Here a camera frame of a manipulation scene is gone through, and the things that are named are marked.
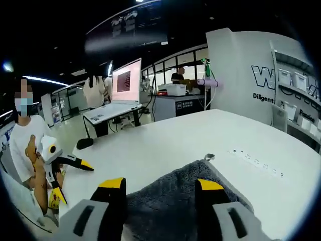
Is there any black rounded object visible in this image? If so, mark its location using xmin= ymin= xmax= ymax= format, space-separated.
xmin=76 ymin=138 xmax=95 ymax=150

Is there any group of white storage boxes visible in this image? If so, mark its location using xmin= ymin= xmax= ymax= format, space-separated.
xmin=278 ymin=69 xmax=321 ymax=141

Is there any dark hanging ceiling display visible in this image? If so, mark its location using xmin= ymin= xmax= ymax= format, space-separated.
xmin=84 ymin=0 xmax=169 ymax=54

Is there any table power socket strip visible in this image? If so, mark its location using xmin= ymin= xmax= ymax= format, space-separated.
xmin=227 ymin=148 xmax=285 ymax=178

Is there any dark grey towel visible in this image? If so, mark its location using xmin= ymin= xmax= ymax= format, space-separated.
xmin=124 ymin=153 xmax=254 ymax=241

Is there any grey chair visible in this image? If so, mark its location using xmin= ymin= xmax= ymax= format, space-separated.
xmin=271 ymin=103 xmax=288 ymax=133

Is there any large pink display screen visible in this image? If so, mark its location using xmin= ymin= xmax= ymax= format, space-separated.
xmin=111 ymin=57 xmax=142 ymax=104

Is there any dark counter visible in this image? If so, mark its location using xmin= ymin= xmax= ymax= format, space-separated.
xmin=152 ymin=94 xmax=209 ymax=123

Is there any green cord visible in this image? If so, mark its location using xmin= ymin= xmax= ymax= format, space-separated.
xmin=204 ymin=59 xmax=216 ymax=79

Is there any ceiling light strip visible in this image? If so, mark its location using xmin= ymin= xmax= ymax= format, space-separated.
xmin=22 ymin=75 xmax=69 ymax=87

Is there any white plastic bin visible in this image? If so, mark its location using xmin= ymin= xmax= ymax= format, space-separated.
xmin=157 ymin=84 xmax=188 ymax=96

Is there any purple rolled mat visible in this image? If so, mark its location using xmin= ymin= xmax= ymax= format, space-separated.
xmin=197 ymin=78 xmax=224 ymax=89

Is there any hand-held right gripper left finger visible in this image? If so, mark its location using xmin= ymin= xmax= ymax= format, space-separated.
xmin=54 ymin=177 xmax=128 ymax=241

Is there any grey metal shelf rack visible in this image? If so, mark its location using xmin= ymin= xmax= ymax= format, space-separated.
xmin=269 ymin=40 xmax=321 ymax=154

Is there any white table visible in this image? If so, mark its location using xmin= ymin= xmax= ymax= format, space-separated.
xmin=59 ymin=108 xmax=321 ymax=241

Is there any white tilted desk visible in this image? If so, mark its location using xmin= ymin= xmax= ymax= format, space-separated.
xmin=82 ymin=101 xmax=143 ymax=138

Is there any person's left hand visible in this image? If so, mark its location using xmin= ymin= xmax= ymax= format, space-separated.
xmin=34 ymin=156 xmax=48 ymax=186

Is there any yellow patterned cloth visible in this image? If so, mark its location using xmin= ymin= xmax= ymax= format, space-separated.
xmin=48 ymin=189 xmax=61 ymax=209

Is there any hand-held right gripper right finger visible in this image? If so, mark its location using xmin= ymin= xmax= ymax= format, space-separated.
xmin=194 ymin=178 xmax=273 ymax=241

